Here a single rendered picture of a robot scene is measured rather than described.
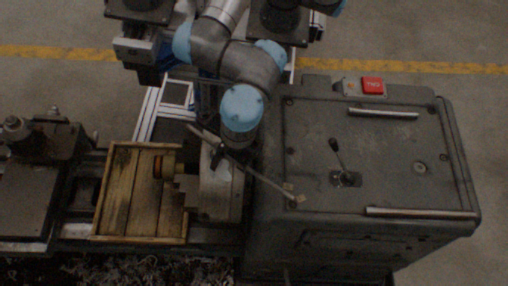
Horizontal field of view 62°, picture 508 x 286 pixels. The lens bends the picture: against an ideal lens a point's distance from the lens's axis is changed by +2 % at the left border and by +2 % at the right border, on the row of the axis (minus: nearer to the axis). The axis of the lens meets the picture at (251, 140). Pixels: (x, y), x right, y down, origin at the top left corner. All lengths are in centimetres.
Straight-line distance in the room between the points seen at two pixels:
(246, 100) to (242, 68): 8
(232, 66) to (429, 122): 71
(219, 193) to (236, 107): 46
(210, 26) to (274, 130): 43
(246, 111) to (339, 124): 53
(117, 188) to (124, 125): 120
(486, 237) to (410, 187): 164
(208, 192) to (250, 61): 47
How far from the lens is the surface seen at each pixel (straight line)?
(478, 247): 275
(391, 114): 126
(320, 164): 113
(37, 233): 142
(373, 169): 117
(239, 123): 72
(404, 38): 341
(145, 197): 147
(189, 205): 120
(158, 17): 154
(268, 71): 78
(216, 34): 82
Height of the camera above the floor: 223
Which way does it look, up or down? 60 degrees down
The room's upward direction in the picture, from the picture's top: 10 degrees clockwise
